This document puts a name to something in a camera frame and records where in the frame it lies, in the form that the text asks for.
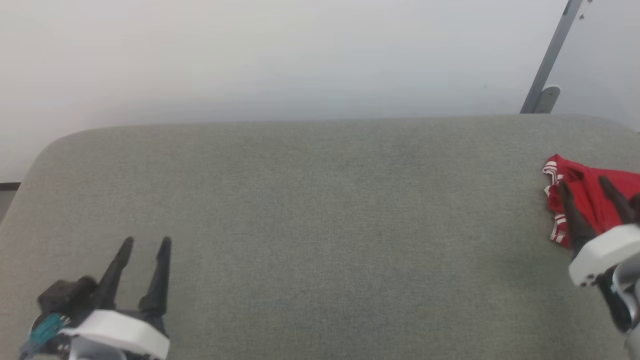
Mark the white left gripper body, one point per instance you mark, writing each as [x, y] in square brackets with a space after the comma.
[120, 330]

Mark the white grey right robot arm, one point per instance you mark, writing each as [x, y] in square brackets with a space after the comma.
[625, 305]

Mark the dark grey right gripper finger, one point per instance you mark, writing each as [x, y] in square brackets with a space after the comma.
[577, 220]
[617, 200]

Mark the grey metal stand frame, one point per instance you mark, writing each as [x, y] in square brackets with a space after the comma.
[550, 60]

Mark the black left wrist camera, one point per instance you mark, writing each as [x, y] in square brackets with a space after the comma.
[67, 297]

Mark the grey fabric sofa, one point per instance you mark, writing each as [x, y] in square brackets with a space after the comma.
[325, 225]

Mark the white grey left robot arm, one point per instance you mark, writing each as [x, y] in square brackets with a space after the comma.
[95, 354]

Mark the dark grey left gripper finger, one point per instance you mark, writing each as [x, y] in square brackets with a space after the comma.
[157, 280]
[116, 272]

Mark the red and white garment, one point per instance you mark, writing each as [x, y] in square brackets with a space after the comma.
[590, 185]

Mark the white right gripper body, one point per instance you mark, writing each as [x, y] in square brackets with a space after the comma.
[600, 252]

